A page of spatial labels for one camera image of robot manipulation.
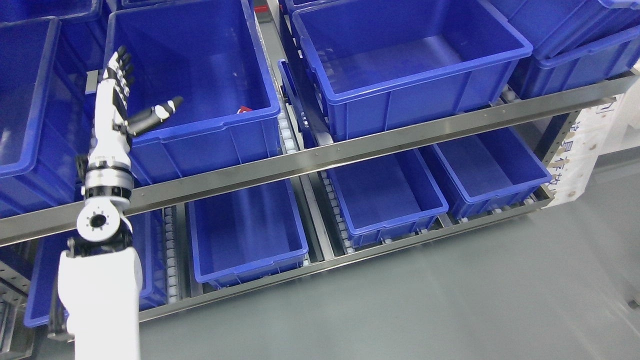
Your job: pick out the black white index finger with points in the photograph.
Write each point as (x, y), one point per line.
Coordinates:
(127, 81)

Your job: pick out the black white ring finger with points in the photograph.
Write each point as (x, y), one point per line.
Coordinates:
(120, 60)

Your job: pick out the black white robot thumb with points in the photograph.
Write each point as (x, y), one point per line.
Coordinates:
(149, 119)

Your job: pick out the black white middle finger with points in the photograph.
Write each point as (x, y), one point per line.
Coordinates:
(125, 71)

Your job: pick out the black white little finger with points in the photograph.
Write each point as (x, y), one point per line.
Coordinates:
(108, 71)

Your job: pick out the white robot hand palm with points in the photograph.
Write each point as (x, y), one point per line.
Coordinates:
(110, 135)

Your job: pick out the grey circuit breaker red switch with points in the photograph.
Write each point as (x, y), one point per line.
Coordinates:
(244, 109)

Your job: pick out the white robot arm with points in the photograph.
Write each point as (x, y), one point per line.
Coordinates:
(102, 227)

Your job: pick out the blue bin upper far left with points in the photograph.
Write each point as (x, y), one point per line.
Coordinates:
(44, 125)

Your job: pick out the blue bin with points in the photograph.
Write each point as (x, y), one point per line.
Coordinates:
(387, 197)
(101, 283)
(44, 125)
(209, 52)
(246, 235)
(485, 171)
(575, 42)
(382, 65)

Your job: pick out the blue bin upper left middle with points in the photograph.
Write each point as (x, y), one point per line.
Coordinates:
(209, 52)

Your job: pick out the blue bin lower middle left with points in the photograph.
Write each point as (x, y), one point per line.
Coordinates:
(246, 235)

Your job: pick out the blue bin lower far left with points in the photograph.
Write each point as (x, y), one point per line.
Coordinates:
(101, 283)

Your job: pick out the blue bin upper centre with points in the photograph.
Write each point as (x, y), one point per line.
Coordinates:
(382, 65)

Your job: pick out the blue bin lower centre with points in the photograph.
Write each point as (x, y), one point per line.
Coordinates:
(387, 197)

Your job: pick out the blue bin lower right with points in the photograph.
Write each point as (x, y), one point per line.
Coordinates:
(485, 171)

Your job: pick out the blue bin upper right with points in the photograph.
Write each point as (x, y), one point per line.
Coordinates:
(575, 42)

